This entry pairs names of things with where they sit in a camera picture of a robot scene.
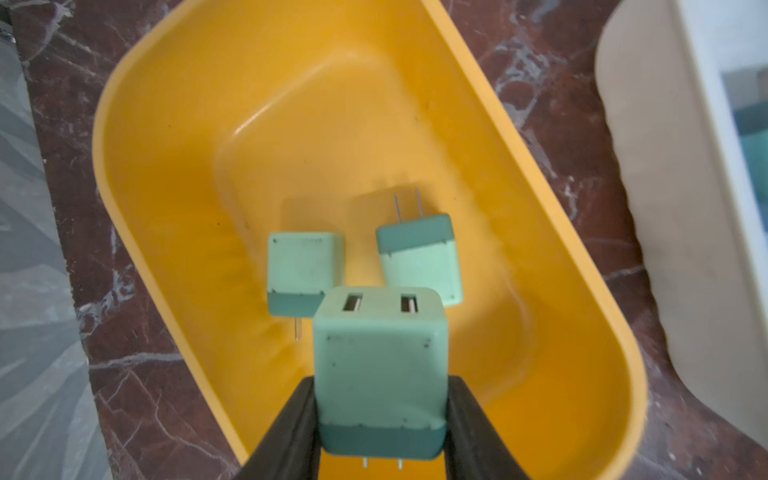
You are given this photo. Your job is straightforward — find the teal plug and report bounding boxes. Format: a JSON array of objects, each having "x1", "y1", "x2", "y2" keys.
[{"x1": 734, "y1": 101, "x2": 768, "y2": 230}]

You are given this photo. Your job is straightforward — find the yellow plastic storage box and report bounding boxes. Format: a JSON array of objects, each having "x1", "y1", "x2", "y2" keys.
[{"x1": 92, "y1": 1, "x2": 647, "y2": 479}]

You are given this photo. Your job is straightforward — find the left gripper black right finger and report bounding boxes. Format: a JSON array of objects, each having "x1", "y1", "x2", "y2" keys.
[{"x1": 443, "y1": 376, "x2": 530, "y2": 480}]

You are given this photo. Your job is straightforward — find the green plug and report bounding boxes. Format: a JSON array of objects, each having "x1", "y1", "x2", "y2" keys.
[
  {"x1": 266, "y1": 232, "x2": 345, "y2": 340},
  {"x1": 312, "y1": 286, "x2": 449, "y2": 461},
  {"x1": 376, "y1": 191, "x2": 464, "y2": 307}
]

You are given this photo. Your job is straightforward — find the white plastic storage box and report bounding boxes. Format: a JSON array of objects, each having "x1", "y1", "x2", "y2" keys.
[{"x1": 595, "y1": 1, "x2": 767, "y2": 445}]

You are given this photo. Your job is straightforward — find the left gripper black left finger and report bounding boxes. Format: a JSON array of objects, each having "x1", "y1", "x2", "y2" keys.
[{"x1": 234, "y1": 376, "x2": 321, "y2": 480}]

